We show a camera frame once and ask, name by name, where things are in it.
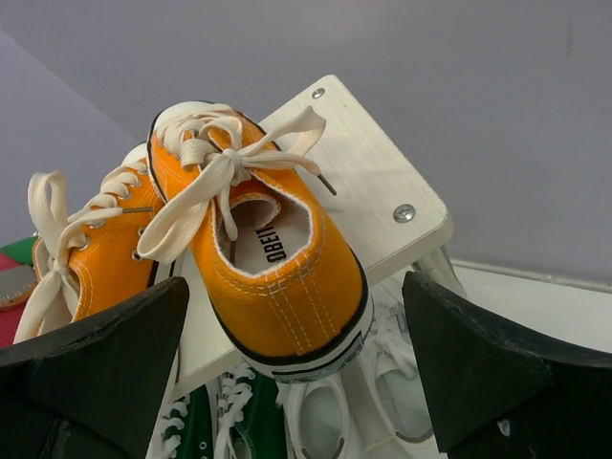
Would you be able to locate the green sneaker one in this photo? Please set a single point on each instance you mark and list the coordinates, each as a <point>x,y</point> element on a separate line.
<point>232,416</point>

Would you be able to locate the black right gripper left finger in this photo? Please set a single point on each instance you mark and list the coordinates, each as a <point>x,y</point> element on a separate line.
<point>93,389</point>

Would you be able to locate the white sneaker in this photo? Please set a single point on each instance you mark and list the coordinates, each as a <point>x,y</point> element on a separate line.
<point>391,408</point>

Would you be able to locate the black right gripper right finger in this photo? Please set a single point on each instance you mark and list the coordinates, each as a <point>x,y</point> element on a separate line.
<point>497,389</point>

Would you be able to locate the white two-tier shoe shelf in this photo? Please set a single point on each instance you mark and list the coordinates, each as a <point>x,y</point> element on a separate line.
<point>386,210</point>

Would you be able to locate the white sneaker one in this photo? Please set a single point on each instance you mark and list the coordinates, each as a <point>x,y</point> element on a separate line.
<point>319,420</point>

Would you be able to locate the pink slipper one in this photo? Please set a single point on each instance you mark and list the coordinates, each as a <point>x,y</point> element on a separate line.
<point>17,282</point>

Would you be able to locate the orange sneaker one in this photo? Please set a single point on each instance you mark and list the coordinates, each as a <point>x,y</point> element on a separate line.
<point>285,286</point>
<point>88,261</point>

